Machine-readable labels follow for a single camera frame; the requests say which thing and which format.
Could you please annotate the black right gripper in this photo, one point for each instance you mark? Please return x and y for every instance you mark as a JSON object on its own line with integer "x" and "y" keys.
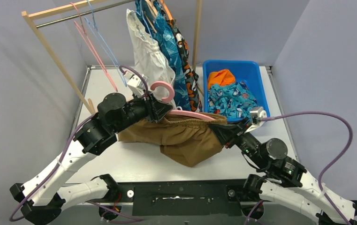
{"x": 225, "y": 131}

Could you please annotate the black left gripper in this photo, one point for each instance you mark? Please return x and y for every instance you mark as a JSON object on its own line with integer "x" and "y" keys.
{"x": 155, "y": 108}

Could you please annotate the thick pink hanger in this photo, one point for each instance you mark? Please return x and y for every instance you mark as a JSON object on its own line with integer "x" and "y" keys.
{"x": 171, "y": 94}

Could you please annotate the light blue shark print shorts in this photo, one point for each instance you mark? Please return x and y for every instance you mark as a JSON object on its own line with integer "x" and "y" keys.
{"x": 233, "y": 101}

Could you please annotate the khaki brown shorts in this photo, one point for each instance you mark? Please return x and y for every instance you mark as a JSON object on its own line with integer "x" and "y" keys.
{"x": 185, "y": 140}

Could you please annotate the light blue hanger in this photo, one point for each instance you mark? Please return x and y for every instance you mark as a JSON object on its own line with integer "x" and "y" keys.
{"x": 104, "y": 45}

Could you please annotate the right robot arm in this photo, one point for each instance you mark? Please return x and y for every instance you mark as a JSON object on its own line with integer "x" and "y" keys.
{"x": 286, "y": 181}

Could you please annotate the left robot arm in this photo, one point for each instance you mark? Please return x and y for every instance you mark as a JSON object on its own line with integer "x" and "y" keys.
{"x": 43, "y": 198}

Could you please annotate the orange camouflage shorts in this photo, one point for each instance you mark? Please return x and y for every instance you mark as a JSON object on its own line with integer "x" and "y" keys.
{"x": 190, "y": 75}

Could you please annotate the white shorts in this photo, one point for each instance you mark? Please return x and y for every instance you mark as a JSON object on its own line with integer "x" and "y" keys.
{"x": 148, "y": 58}

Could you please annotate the dark blue leaf print shorts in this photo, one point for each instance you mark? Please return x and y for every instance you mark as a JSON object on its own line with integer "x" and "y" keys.
{"x": 156, "y": 23}

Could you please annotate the orange hanger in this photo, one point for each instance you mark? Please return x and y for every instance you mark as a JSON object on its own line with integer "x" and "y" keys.
{"x": 167, "y": 11}

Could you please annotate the blue plastic bin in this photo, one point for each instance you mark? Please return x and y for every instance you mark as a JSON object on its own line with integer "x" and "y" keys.
{"x": 246, "y": 71}

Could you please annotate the wooden clothes rack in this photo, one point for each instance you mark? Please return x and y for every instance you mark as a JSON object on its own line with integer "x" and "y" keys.
{"x": 29, "y": 18}

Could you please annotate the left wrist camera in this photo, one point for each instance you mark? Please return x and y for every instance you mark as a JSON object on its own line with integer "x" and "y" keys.
{"x": 136, "y": 85}

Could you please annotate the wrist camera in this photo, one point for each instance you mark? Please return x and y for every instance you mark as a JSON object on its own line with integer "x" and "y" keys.
{"x": 257, "y": 114}
{"x": 136, "y": 85}

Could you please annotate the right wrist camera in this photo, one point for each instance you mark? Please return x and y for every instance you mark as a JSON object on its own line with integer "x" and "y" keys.
{"x": 257, "y": 114}

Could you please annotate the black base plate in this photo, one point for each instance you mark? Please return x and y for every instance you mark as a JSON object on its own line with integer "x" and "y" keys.
{"x": 183, "y": 198}

